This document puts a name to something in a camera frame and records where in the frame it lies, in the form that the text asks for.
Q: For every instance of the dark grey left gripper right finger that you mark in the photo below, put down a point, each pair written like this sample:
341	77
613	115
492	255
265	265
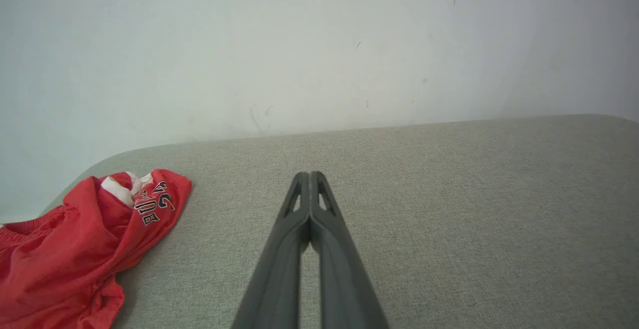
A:
344	279

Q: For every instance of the red sports jersey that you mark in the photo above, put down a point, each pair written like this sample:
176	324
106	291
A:
65	249

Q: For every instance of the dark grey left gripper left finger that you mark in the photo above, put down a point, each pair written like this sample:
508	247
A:
279	269

